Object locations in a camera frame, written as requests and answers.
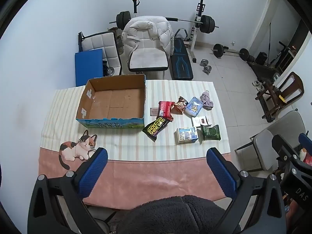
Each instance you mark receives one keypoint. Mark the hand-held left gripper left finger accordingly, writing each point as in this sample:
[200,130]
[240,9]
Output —
[93,170]

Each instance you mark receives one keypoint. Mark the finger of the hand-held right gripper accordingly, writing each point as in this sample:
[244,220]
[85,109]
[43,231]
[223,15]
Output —
[306,140]
[282,146]

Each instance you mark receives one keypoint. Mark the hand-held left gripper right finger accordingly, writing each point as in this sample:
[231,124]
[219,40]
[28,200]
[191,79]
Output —
[221,173]

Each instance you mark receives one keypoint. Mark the green snack packet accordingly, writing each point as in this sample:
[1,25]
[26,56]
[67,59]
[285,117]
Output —
[210,132]

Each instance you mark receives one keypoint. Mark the white and blue tissue pack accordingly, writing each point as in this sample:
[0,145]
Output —
[186,135]

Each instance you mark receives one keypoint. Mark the small white carton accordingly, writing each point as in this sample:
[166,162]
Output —
[200,121]

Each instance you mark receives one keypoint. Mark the cardboard box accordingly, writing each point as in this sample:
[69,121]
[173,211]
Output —
[114,102]

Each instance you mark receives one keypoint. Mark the light blue tissue pack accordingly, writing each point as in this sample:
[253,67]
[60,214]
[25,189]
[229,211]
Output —
[193,107]

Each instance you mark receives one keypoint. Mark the purple sock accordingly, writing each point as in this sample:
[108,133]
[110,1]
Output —
[207,101]

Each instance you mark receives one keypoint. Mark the black shoe wipes packet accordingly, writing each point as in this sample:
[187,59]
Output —
[156,128]

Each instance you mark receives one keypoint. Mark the orange panda snack packet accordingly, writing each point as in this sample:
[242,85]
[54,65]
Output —
[179,104]

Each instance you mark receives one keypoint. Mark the red snack packet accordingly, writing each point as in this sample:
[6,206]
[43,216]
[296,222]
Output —
[165,108]

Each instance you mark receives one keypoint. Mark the red and white object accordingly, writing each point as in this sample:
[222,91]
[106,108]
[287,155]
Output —
[306,157]

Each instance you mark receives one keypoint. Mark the grey folding chair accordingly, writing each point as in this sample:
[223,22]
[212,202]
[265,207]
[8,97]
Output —
[264,148]

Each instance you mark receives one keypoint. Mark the striped pink cat tablecloth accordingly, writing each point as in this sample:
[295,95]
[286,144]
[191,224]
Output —
[136,175]

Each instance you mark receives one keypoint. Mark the brown wooden chair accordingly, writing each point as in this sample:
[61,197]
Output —
[290,87]

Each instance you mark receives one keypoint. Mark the person's dark fleece clothing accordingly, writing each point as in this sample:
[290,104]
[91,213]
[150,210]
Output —
[180,217]

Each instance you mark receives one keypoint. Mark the pair of white shoes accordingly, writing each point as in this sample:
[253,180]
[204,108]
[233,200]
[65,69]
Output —
[258,84]

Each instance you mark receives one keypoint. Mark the small white card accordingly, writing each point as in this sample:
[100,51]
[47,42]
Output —
[153,111]

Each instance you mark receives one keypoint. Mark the metal dumbbell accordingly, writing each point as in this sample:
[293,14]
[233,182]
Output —
[208,69]
[203,63]

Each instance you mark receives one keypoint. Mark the blue board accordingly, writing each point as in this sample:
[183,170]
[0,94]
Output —
[89,65]

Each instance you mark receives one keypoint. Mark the small floor barbell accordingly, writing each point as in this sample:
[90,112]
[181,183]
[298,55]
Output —
[218,50]

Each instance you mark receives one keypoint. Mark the black weight bench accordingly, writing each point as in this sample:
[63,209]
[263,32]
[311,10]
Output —
[181,61]

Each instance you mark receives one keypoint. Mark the white cushioned chair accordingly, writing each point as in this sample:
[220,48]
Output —
[148,58]

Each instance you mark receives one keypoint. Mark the white quilted chair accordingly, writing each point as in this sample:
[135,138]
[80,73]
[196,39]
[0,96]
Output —
[102,41]

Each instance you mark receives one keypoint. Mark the white barbell rack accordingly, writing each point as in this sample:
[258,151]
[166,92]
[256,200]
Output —
[196,39]

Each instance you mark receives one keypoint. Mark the barbell with black plates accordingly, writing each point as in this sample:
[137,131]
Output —
[207,24]

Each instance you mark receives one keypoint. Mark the white puffer jacket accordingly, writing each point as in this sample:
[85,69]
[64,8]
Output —
[146,33]

